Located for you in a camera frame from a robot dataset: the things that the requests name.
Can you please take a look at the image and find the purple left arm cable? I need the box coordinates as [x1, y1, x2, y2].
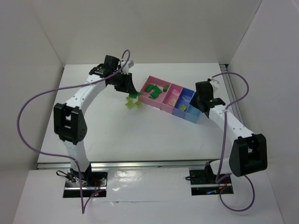
[16, 49, 131, 214]

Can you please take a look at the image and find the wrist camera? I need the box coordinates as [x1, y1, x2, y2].
[208, 78, 220, 93]
[128, 61, 134, 68]

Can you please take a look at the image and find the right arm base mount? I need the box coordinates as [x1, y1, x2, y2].
[185, 165, 234, 196]

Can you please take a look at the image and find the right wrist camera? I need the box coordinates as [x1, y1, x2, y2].
[208, 78, 220, 93]

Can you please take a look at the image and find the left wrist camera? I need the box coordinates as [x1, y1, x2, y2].
[128, 61, 134, 68]

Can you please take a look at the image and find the purple blue container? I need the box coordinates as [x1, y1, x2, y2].
[172, 88, 194, 119]

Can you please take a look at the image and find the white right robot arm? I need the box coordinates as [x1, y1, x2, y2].
[190, 79, 268, 178]

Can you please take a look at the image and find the green stepped lego assembly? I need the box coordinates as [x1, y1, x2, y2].
[150, 91, 159, 98]

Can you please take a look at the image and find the green sloped lego piece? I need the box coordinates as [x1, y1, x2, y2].
[144, 84, 154, 93]

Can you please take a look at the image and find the green 2x4 lego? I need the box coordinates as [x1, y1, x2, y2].
[153, 85, 162, 94]

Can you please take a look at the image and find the aluminium front rail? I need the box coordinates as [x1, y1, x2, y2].
[37, 159, 214, 169]

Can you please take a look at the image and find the light blue container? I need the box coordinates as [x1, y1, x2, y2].
[184, 105, 201, 124]

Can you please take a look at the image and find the large pink container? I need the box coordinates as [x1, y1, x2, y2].
[138, 76, 171, 109]

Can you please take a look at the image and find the aluminium side rail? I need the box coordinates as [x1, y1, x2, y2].
[219, 64, 244, 124]

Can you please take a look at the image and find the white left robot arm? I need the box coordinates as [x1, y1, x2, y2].
[53, 56, 138, 181]

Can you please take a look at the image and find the beige lego brick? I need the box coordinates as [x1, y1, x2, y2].
[170, 99, 176, 106]

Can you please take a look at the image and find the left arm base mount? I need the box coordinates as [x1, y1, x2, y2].
[56, 170, 108, 198]

